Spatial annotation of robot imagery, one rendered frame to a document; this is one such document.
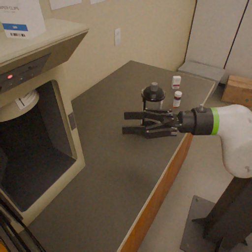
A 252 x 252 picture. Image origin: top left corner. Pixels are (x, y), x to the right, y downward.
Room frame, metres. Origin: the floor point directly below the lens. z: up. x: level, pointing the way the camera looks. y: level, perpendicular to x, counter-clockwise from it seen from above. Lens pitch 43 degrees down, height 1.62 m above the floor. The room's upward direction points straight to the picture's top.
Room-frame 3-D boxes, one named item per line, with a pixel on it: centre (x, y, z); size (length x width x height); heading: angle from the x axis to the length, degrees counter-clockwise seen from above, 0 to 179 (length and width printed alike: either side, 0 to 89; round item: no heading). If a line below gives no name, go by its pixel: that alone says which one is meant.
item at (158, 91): (0.73, -0.12, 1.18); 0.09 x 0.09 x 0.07
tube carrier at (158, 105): (0.73, -0.12, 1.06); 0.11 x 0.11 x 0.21
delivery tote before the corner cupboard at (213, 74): (2.70, -1.12, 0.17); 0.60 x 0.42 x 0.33; 56
